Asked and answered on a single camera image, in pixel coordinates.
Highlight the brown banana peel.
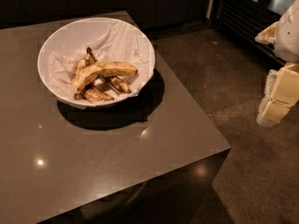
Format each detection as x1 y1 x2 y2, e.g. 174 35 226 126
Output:
74 47 132 103

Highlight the yellow spotted banana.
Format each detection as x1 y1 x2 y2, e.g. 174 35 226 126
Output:
71 62 138 93

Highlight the white paper liner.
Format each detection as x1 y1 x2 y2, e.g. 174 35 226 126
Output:
47 19 154 99

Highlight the white bowl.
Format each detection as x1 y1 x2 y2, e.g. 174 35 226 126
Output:
36 17 156 110

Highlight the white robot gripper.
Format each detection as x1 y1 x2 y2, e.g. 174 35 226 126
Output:
255 0 299 128

